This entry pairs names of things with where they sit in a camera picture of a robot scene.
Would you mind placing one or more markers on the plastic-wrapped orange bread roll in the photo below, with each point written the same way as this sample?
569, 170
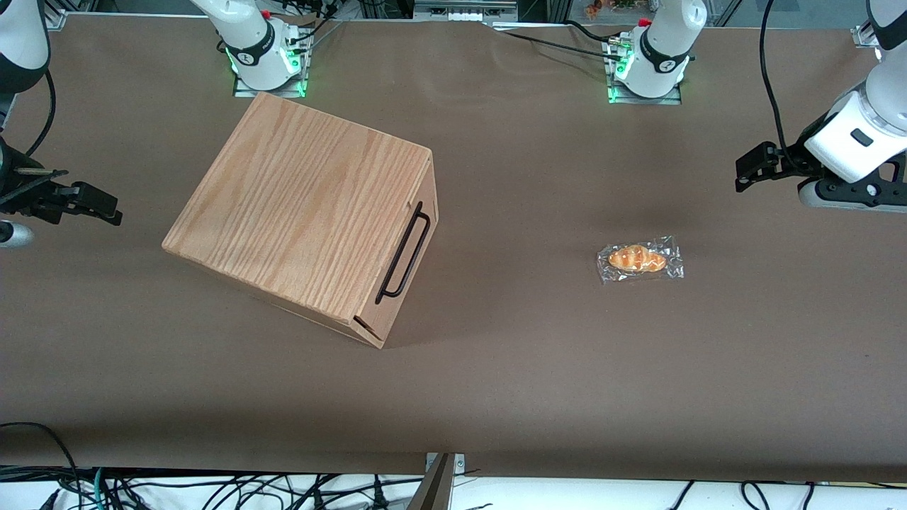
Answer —
636, 258

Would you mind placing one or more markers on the oak wooden drawer front panel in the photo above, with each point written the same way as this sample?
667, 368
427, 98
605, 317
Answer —
419, 273

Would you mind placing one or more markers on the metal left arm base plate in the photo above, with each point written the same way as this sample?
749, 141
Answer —
669, 98

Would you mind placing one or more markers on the white Franka left robot arm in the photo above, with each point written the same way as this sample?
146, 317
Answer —
659, 42

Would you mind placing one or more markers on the aluminium frame rail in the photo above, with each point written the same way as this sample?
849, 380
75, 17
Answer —
55, 14
867, 34

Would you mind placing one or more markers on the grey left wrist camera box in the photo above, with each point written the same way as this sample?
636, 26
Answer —
850, 197

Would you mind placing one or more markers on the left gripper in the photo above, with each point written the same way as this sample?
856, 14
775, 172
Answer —
791, 162

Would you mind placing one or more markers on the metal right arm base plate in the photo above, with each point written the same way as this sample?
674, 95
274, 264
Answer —
244, 88

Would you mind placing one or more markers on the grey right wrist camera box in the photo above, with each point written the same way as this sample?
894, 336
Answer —
14, 235

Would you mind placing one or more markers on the small orange figure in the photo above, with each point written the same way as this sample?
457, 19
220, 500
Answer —
594, 8

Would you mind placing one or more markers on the brown table cover sheet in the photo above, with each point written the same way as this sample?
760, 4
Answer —
538, 368

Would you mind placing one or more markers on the dark metal strut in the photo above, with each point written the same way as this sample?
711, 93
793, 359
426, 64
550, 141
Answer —
434, 489

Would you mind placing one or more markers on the light oak wooden drawer cabinet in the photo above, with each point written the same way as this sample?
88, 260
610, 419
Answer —
297, 198

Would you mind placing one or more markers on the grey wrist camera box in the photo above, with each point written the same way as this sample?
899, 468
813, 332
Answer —
14, 235
850, 197

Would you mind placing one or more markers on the grey electronics box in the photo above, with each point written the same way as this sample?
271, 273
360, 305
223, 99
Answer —
460, 10

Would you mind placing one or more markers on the silver corner bracket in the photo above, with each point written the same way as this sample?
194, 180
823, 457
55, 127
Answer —
459, 462

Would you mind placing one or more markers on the white Franka right robot arm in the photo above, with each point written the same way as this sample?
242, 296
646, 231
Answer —
255, 49

